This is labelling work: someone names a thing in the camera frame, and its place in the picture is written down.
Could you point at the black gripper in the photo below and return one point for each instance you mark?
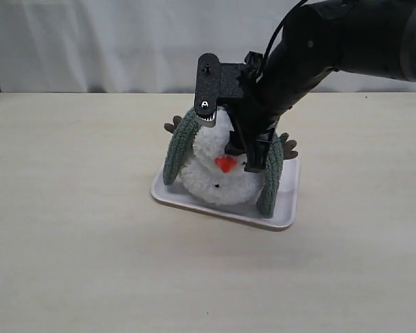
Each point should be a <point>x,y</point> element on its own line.
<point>253,129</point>

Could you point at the green fleece scarf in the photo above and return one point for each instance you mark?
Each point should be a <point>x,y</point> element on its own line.
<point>274,177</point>

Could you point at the white plush snowman toy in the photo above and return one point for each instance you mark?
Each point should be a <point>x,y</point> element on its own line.
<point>222,173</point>

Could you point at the white rectangular plastic tray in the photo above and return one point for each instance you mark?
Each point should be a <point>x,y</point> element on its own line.
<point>246,213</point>

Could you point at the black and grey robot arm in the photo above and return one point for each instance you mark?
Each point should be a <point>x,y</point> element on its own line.
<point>313,40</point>

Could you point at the white backdrop curtain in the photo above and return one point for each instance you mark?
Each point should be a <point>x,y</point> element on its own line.
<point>126,46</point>

